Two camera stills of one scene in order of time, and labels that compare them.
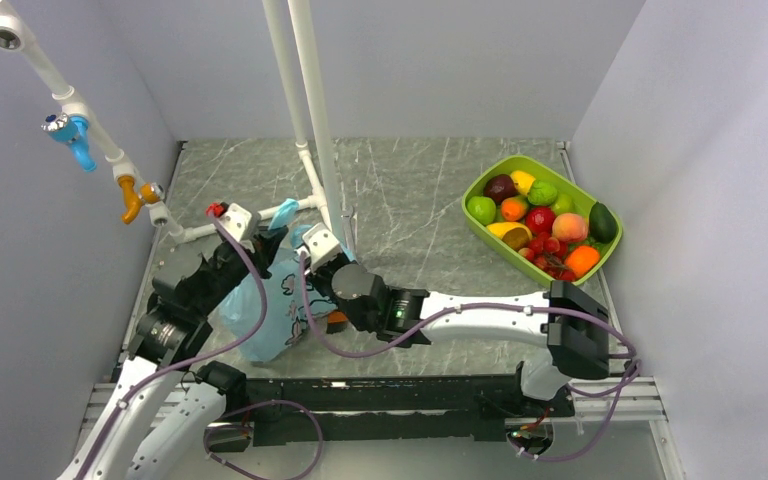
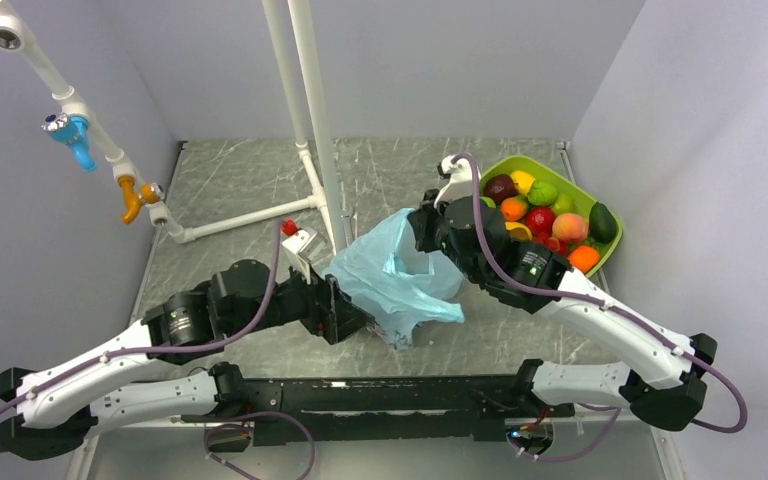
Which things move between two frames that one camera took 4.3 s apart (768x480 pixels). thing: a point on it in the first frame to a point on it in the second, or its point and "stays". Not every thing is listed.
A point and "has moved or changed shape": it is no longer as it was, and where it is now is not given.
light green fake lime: (564, 204) stays
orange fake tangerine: (582, 260) stays
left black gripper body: (229, 268) to (296, 299)
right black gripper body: (322, 279) to (433, 233)
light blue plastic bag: (289, 316) has moved or changed shape
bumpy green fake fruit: (542, 193) stays
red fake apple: (540, 219) stays
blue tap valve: (73, 130) stays
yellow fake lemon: (523, 181) stays
